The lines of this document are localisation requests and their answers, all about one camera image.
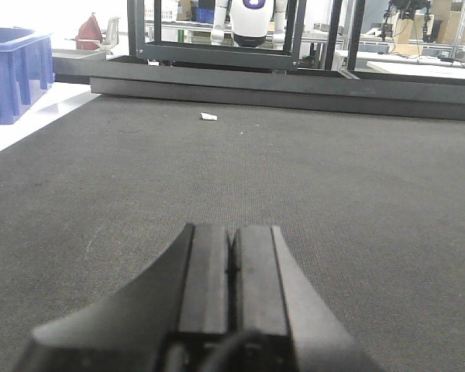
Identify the cardboard boxes on bench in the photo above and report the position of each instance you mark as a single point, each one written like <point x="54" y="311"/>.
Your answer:
<point x="447" y="25"/>

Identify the white paper scrap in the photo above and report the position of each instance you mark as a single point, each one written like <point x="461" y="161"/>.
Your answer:
<point x="208" y="117"/>

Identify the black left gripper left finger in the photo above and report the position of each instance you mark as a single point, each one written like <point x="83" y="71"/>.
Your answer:
<point x="182" y="295"/>

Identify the white humanoid robot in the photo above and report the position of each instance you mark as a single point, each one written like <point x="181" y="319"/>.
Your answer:
<point x="249" y="20"/>

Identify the black robot arms on stand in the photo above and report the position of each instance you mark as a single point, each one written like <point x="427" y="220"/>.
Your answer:
<point x="406" y="10"/>

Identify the dark grey table mat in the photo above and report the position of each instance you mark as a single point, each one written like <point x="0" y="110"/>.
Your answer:
<point x="372" y="208"/>

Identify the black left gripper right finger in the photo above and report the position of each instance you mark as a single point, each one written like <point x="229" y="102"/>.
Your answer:
<point x="274" y="297"/>

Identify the red backpack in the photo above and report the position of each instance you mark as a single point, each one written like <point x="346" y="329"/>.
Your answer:
<point x="89" y="34"/>

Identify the black metal frame rack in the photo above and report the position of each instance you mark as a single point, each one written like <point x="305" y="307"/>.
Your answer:
<point x="247" y="76"/>

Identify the white workbench table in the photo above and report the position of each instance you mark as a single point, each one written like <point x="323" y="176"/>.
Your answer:
<point x="456" y="71"/>

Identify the blue plastic crate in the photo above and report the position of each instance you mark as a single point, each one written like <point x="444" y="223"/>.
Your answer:
<point x="26" y="70"/>

